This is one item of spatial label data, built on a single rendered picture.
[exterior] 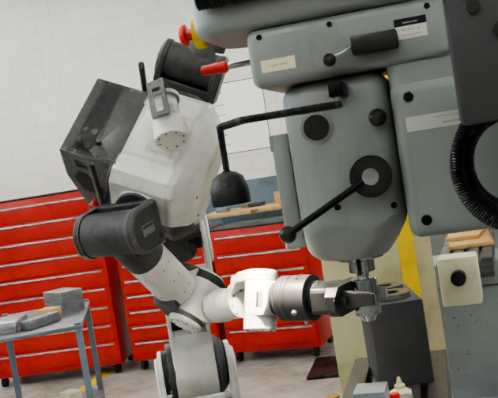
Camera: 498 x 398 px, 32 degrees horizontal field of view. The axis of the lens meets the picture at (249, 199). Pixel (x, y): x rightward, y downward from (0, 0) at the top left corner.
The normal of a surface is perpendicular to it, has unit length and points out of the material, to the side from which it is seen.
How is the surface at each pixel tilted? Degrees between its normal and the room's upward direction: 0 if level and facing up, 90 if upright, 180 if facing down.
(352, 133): 90
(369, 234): 120
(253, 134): 90
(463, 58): 90
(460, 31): 90
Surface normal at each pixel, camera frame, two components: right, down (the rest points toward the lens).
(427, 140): -0.21, 0.08
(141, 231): 0.89, -0.11
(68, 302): 0.66, -0.07
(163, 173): 0.02, -0.49
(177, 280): 0.80, 0.14
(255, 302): -0.56, -0.20
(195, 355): 0.09, -0.12
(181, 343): 0.13, 0.12
